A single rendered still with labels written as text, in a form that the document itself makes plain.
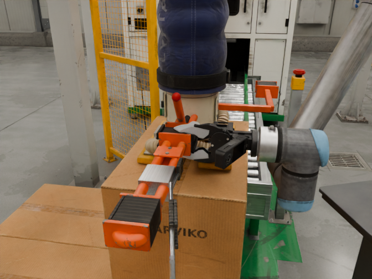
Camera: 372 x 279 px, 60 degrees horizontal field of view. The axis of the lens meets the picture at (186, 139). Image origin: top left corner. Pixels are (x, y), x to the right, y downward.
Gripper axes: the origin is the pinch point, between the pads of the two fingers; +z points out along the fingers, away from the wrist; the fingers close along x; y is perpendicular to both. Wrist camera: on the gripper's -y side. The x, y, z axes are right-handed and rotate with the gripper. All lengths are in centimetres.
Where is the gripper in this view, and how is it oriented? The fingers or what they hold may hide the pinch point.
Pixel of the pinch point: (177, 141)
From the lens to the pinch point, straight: 83.5
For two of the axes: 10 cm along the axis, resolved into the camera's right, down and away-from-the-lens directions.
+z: -9.9, -0.6, 1.5
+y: 1.6, -3.9, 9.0
